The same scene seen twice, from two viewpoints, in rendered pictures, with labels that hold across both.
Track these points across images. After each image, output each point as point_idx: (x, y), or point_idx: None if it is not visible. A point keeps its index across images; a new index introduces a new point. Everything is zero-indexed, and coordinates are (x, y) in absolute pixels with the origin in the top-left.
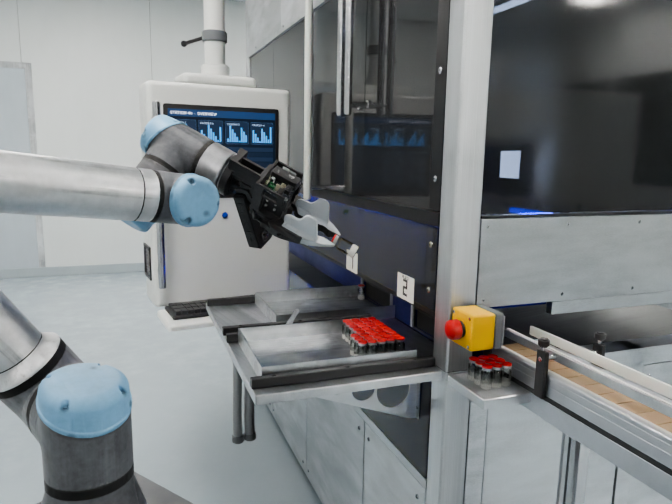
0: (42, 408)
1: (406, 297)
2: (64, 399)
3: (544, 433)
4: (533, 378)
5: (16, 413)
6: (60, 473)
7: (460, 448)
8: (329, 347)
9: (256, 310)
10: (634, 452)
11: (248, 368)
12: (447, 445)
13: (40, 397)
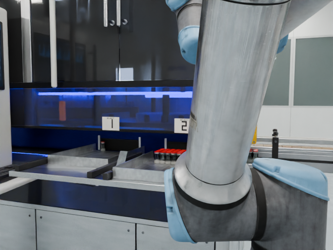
0: (313, 185)
1: (186, 131)
2: (319, 172)
3: None
4: (268, 152)
5: (227, 223)
6: (322, 237)
7: None
8: (164, 167)
9: (62, 165)
10: (331, 162)
11: (163, 183)
12: None
13: (307, 177)
